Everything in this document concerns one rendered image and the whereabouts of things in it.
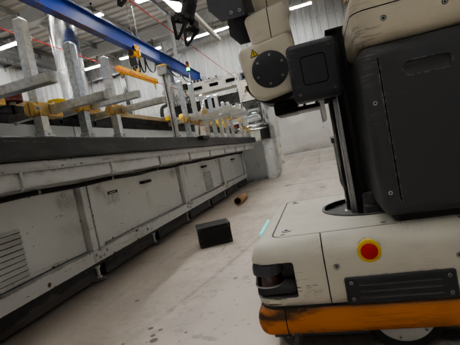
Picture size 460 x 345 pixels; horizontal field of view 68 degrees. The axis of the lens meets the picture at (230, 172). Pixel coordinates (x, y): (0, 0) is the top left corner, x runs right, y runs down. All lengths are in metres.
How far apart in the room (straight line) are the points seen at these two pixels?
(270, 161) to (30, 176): 4.40
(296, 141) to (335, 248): 10.90
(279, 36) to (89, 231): 1.31
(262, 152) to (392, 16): 4.78
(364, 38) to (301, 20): 11.43
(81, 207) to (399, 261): 1.46
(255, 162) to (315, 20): 7.49
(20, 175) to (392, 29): 1.17
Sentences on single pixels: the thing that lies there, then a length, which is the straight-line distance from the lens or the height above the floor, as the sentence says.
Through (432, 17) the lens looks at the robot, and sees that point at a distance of 0.90.
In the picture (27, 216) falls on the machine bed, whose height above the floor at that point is 0.42.
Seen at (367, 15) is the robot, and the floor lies 0.75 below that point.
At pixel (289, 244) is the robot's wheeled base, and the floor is 0.27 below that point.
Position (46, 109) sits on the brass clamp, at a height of 0.80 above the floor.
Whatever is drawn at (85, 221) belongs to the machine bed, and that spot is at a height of 0.32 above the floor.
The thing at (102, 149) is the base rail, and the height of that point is 0.64.
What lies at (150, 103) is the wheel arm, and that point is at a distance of 1.79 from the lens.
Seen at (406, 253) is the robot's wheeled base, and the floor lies 0.23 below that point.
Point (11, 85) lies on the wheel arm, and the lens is 1.22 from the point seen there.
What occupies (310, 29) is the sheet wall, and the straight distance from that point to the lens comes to 12.18.
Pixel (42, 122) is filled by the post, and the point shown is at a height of 0.75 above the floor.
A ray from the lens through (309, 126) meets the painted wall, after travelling 11.68.
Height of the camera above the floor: 0.51
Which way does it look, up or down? 3 degrees down
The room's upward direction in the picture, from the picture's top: 11 degrees counter-clockwise
